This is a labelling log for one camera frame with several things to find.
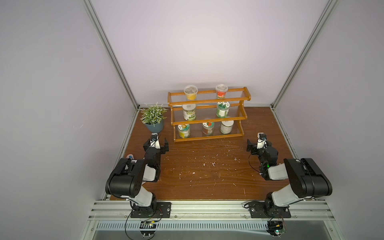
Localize sunflower lid jar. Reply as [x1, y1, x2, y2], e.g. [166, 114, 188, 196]
[178, 124, 190, 139]

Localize tomato lid jar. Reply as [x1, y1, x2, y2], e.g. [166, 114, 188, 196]
[202, 122, 215, 136]

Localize green tree lid jar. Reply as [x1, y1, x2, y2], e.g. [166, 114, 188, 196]
[216, 102, 231, 118]

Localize white green Ideal jar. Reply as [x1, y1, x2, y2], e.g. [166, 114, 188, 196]
[182, 104, 197, 121]

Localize clear cup red label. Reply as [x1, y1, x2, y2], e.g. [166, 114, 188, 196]
[216, 84, 228, 99]

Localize clear cup yellow seeds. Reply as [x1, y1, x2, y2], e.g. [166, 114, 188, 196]
[184, 85, 198, 101]

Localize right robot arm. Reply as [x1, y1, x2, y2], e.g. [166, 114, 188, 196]
[247, 134, 333, 217]

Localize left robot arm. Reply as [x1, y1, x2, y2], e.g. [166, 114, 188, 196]
[105, 134, 169, 214]

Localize white lid text jar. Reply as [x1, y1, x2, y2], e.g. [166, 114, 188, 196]
[220, 120, 235, 135]

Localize wooden three-tier shelf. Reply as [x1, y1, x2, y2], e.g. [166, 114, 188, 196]
[168, 87, 251, 143]

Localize blue white scraper tray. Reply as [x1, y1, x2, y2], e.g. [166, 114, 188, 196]
[126, 154, 135, 160]

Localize potted green plant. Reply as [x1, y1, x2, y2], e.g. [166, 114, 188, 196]
[140, 104, 167, 134]

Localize left controller board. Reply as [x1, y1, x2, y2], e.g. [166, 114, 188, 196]
[139, 221, 157, 240]

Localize controller board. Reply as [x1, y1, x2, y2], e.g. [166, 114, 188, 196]
[139, 221, 157, 240]
[267, 221, 286, 237]

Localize right controller board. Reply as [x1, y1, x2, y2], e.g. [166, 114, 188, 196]
[267, 221, 286, 237]

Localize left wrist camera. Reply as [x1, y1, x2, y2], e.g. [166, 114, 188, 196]
[150, 133, 161, 150]

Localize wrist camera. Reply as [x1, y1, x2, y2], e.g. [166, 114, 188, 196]
[150, 133, 161, 150]
[257, 133, 267, 149]

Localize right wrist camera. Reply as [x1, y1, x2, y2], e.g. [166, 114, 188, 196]
[257, 133, 267, 149]

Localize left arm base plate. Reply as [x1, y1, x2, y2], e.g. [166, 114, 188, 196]
[130, 202, 172, 219]

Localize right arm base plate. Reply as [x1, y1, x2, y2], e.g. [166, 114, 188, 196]
[245, 201, 292, 219]

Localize aluminium front rail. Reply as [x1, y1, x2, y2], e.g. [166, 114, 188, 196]
[87, 200, 335, 221]

